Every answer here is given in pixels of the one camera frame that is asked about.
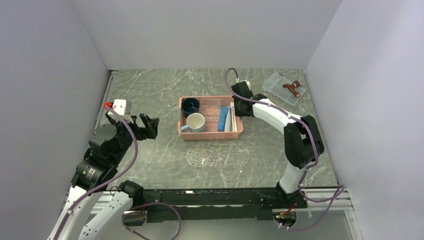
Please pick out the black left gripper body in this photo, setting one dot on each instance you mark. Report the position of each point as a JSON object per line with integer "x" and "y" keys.
{"x": 124, "y": 132}

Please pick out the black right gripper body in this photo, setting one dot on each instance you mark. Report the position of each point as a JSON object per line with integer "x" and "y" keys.
{"x": 238, "y": 110}

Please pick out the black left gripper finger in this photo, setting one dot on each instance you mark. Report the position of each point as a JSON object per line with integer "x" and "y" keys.
{"x": 153, "y": 128}
{"x": 145, "y": 131}

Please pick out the pink plastic perforated basket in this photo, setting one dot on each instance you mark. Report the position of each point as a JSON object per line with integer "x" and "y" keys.
{"x": 210, "y": 109}

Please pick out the dark blue mug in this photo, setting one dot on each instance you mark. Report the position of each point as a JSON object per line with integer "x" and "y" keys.
{"x": 190, "y": 106}

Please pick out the light blue mug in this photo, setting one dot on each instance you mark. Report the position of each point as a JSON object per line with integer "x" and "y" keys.
{"x": 195, "y": 123}

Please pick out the clear textured plastic tray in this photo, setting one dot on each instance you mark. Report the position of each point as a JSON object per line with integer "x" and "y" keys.
{"x": 217, "y": 155}

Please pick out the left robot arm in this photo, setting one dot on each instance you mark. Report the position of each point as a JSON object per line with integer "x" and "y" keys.
{"x": 99, "y": 167}

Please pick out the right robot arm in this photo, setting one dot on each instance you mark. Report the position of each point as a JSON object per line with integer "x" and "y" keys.
{"x": 302, "y": 140}

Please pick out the white toothbrush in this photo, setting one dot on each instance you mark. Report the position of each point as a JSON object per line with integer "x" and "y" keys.
{"x": 231, "y": 104}
{"x": 235, "y": 128}

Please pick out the blue toothpaste tube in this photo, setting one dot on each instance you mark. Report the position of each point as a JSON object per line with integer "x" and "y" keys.
{"x": 222, "y": 118}

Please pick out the clear plastic organizer box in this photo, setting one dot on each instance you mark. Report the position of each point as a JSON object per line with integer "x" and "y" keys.
{"x": 274, "y": 85}

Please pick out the brown copper faucet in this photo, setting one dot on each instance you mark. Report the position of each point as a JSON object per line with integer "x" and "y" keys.
{"x": 292, "y": 88}

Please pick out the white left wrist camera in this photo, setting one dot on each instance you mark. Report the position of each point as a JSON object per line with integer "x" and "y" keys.
{"x": 122, "y": 106}

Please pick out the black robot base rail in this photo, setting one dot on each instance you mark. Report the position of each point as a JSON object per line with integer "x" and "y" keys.
{"x": 260, "y": 203}

